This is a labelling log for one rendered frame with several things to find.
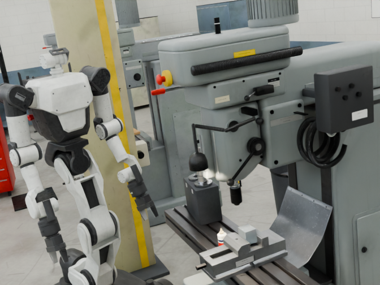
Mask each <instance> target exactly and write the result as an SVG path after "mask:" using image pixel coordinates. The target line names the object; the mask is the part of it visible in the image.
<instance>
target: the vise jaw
mask: <svg viewBox="0 0 380 285"><path fill-rule="evenodd" d="M223 244H224V245H225V246H226V247H228V248H229V249H230V250H231V251H233V252H234V253H235V254H236V255H238V256H241V255H242V254H246V253H248V252H249V251H251V246H250V243H249V242H248V241H246V240H245V239H244V238H242V237H241V236H240V235H238V234H237V233H235V232H232V233H230V234H227V235H226V236H225V237H224V239H223Z"/></svg>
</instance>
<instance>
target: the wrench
mask: <svg viewBox="0 0 380 285"><path fill-rule="evenodd" d="M197 35H201V33H193V34H187V35H182V36H175V37H168V38H161V39H157V40H150V41H143V42H140V43H141V44H145V43H150V42H157V41H163V40H170V39H175V38H182V37H188V36H197Z"/></svg>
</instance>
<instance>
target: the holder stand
mask: <svg viewBox="0 0 380 285"><path fill-rule="evenodd" d="M183 181H184V189H185V196H186V201H187V209H188V211H189V212H190V213H191V214H192V216H193V217H194V219H195V220H196V221H197V222H198V223H199V225H200V226H202V225H205V224H209V223H213V222H217V221H221V220H222V211H221V201H220V196H219V187H218V185H217V184H216V183H214V182H213V181H212V180H211V179H210V178H209V179H208V182H207V183H205V184H199V183H198V178H197V174H192V175H190V176H189V177H186V178H183Z"/></svg>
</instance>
